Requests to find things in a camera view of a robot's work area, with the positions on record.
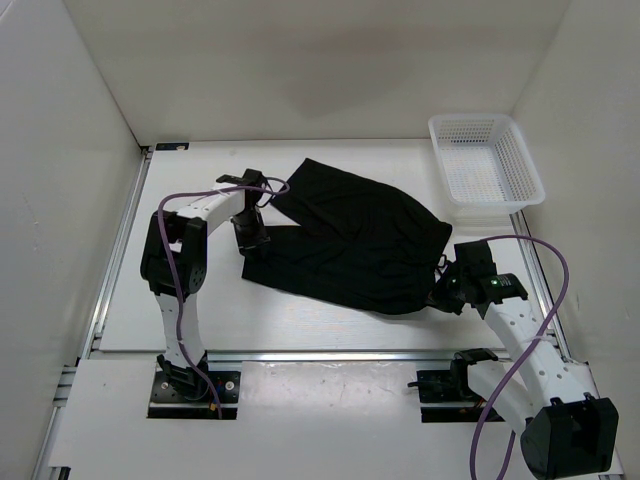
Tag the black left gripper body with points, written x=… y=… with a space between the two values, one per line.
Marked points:
x=250 y=229

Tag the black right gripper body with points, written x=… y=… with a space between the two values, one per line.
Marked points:
x=448 y=292

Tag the black shorts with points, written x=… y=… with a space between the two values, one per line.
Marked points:
x=353 y=242

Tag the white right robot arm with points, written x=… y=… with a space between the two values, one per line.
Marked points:
x=563 y=429

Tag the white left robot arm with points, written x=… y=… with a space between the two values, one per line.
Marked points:
x=174 y=262

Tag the small blue label sticker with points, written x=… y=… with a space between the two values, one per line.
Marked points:
x=172 y=146

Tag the white plastic mesh basket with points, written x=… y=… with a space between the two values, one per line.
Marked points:
x=485 y=166

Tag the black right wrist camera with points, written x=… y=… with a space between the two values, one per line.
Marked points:
x=480 y=284

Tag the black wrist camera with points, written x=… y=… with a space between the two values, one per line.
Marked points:
x=480 y=284
x=251 y=180

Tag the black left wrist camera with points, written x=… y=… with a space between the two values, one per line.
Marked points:
x=251 y=180

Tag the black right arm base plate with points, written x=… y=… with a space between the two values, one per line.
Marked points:
x=445 y=396

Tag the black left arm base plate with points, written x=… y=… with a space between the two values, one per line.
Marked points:
x=171 y=401

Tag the aluminium table edge rail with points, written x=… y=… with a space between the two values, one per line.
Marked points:
x=292 y=356

